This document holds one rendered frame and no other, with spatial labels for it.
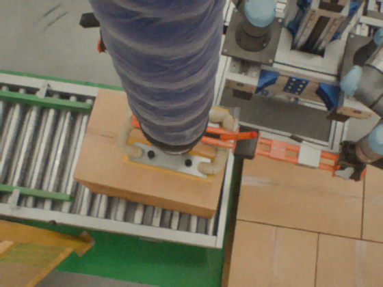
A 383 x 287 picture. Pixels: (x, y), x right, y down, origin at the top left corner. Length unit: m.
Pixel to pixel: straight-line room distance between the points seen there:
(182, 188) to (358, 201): 0.94
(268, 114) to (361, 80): 1.43
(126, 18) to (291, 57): 1.41
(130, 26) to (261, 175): 1.66
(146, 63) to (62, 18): 2.51
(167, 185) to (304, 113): 1.20
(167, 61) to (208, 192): 1.07
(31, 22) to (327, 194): 2.23
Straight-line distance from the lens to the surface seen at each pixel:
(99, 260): 2.78
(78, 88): 2.37
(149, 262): 2.74
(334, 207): 2.30
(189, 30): 0.71
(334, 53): 2.08
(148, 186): 1.81
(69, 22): 3.26
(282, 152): 1.53
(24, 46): 3.26
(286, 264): 2.23
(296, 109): 2.74
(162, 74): 0.82
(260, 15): 1.72
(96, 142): 1.88
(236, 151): 1.50
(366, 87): 1.31
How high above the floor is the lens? 2.72
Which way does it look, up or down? 75 degrees down
